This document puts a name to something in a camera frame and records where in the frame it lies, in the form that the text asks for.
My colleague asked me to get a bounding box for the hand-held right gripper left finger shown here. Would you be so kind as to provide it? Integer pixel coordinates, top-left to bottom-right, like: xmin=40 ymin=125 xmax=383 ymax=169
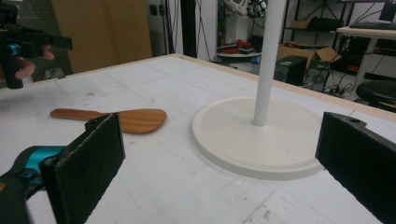
xmin=41 ymin=112 xmax=126 ymax=224

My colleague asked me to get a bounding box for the brown cardboard panel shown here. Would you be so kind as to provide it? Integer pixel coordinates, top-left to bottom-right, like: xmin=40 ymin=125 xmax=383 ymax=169
xmin=50 ymin=0 xmax=153 ymax=75

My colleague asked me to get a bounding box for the white round-base pole stand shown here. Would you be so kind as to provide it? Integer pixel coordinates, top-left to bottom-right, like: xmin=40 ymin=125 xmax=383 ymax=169
xmin=191 ymin=0 xmax=325 ymax=181

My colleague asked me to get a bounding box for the red tool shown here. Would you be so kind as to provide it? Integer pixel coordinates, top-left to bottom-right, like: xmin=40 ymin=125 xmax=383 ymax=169
xmin=235 ymin=38 xmax=252 ymax=49

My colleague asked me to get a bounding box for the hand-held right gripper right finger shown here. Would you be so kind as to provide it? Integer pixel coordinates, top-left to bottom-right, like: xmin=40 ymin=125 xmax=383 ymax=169
xmin=315 ymin=111 xmax=396 ymax=224

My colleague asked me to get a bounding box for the black round stool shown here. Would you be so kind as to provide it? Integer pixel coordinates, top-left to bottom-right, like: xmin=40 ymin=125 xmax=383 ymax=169
xmin=356 ymin=79 xmax=396 ymax=113

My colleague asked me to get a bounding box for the black computer tower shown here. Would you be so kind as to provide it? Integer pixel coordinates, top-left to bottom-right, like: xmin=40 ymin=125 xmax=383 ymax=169
xmin=274 ymin=55 xmax=308 ymax=87

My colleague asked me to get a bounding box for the black pillar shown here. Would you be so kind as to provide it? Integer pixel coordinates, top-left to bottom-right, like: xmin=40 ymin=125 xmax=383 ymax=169
xmin=180 ymin=0 xmax=198 ymax=59

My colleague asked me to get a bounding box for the white desk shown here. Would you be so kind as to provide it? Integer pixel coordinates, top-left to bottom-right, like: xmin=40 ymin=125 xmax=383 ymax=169
xmin=335 ymin=26 xmax=396 ymax=94

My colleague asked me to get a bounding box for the black keyboard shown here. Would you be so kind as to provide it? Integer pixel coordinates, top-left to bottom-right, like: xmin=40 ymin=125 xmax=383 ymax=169
xmin=349 ymin=21 xmax=396 ymax=31

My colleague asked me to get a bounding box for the wooden spatula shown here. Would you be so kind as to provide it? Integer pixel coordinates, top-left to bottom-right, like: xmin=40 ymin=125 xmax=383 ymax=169
xmin=49 ymin=107 xmax=167 ymax=135

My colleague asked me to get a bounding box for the open cardboard box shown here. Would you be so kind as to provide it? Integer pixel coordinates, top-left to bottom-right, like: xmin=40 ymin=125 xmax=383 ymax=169
xmin=276 ymin=41 xmax=342 ymax=63

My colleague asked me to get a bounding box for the black metal shelf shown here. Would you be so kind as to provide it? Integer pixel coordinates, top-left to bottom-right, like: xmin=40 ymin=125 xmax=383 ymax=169
xmin=282 ymin=0 xmax=356 ymax=45

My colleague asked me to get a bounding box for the round white low table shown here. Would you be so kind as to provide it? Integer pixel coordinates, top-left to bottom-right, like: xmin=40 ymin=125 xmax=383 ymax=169
xmin=217 ymin=46 xmax=262 ymax=59

